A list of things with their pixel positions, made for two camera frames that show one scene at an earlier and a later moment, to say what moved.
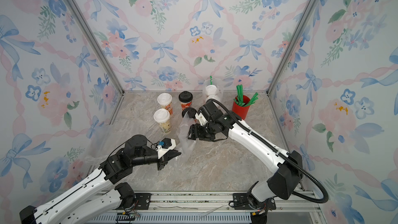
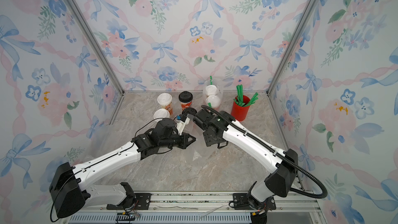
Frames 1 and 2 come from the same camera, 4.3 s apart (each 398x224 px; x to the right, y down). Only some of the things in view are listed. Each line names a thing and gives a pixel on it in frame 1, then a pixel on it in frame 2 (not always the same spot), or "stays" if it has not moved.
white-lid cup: [165, 100] stays
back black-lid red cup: [185, 98] stays
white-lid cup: [213, 88] stays
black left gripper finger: [169, 155] → [185, 142]
